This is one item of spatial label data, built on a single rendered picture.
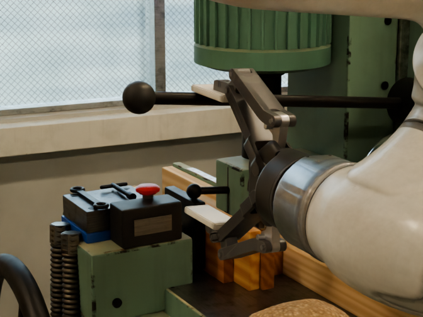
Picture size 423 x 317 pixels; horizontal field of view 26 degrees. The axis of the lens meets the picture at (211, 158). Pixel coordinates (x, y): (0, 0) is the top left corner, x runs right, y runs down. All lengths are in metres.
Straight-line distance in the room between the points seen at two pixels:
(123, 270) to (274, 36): 0.33
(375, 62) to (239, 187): 0.24
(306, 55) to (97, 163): 1.45
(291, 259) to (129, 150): 1.41
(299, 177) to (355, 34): 0.42
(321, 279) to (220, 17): 0.34
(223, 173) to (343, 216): 0.50
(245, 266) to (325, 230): 0.40
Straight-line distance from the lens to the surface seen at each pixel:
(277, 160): 0.84
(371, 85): 1.21
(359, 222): 0.70
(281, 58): 1.10
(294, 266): 1.16
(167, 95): 0.97
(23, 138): 2.37
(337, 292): 1.10
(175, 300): 1.12
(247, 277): 1.13
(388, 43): 1.22
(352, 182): 0.73
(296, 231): 0.79
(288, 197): 0.79
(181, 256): 1.14
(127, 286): 1.12
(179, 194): 1.20
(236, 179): 1.18
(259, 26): 1.10
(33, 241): 2.51
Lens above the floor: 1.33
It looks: 14 degrees down
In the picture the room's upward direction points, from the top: straight up
